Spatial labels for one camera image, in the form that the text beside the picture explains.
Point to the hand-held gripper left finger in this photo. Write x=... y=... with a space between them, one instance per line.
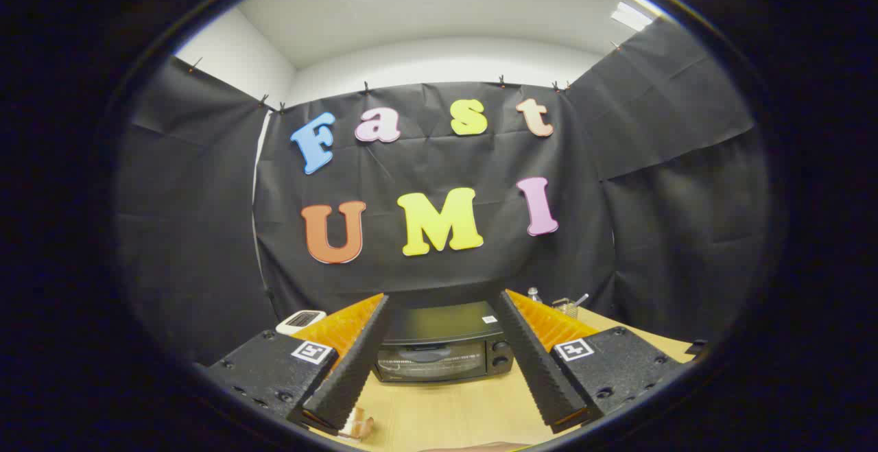
x=353 y=370

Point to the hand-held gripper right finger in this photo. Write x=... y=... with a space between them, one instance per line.
x=538 y=370

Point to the bread sandwich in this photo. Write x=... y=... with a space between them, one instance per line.
x=360 y=426

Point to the black toaster oven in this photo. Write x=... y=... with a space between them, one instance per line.
x=439 y=325

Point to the white pop-up toaster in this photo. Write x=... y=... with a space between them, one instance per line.
x=300 y=320

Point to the green label bottle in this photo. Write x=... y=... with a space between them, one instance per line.
x=534 y=295

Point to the small ceiling light panel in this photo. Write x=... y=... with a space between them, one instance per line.
x=631 y=16

